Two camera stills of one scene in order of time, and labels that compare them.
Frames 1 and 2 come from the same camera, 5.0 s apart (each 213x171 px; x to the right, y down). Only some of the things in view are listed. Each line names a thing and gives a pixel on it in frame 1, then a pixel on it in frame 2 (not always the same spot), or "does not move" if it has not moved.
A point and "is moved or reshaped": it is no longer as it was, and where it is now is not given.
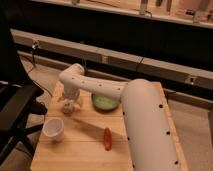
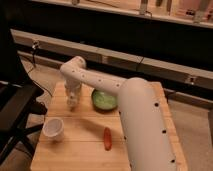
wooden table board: (93, 139) does not move
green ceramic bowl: (104, 103) does not move
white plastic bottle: (68, 105) is moved or reshaped
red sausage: (107, 137) does not move
